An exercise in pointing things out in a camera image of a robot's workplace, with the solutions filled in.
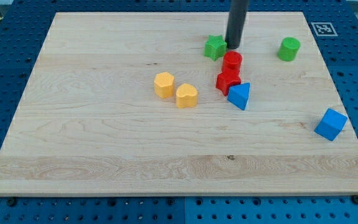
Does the yellow hexagon block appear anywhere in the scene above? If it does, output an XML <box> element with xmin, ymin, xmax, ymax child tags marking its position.
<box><xmin>154</xmin><ymin>72</ymin><xmax>175</xmax><ymax>98</ymax></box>

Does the light wooden board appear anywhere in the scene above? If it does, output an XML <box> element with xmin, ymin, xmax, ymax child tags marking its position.
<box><xmin>0</xmin><ymin>12</ymin><xmax>358</xmax><ymax>197</ymax></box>

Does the red cylinder block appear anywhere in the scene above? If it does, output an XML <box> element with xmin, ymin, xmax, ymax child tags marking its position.
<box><xmin>221</xmin><ymin>51</ymin><xmax>242</xmax><ymax>72</ymax></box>

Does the yellow heart block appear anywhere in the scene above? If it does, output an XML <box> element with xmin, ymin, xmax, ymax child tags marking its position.
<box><xmin>176</xmin><ymin>83</ymin><xmax>198</xmax><ymax>108</ymax></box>

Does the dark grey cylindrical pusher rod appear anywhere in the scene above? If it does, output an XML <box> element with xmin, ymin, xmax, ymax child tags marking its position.
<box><xmin>225</xmin><ymin>0</ymin><xmax>250</xmax><ymax>49</ymax></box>

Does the white fiducial marker tag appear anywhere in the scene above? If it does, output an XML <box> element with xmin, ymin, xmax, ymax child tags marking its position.
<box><xmin>311</xmin><ymin>22</ymin><xmax>337</xmax><ymax>37</ymax></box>

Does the green star block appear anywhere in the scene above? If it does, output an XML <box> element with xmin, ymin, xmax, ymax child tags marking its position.
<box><xmin>204</xmin><ymin>35</ymin><xmax>227</xmax><ymax>61</ymax></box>

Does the green cylinder block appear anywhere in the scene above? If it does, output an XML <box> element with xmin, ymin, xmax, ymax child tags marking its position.
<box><xmin>277</xmin><ymin>37</ymin><xmax>301</xmax><ymax>62</ymax></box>

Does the blue cube block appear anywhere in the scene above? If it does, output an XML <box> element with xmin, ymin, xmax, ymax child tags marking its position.
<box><xmin>314</xmin><ymin>108</ymin><xmax>347</xmax><ymax>141</ymax></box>

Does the red star block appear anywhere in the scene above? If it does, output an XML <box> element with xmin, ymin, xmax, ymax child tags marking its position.
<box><xmin>216</xmin><ymin>70</ymin><xmax>242</xmax><ymax>96</ymax></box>

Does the blue triangle block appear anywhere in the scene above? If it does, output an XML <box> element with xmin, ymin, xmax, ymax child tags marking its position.
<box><xmin>227</xmin><ymin>83</ymin><xmax>250</xmax><ymax>110</ymax></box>

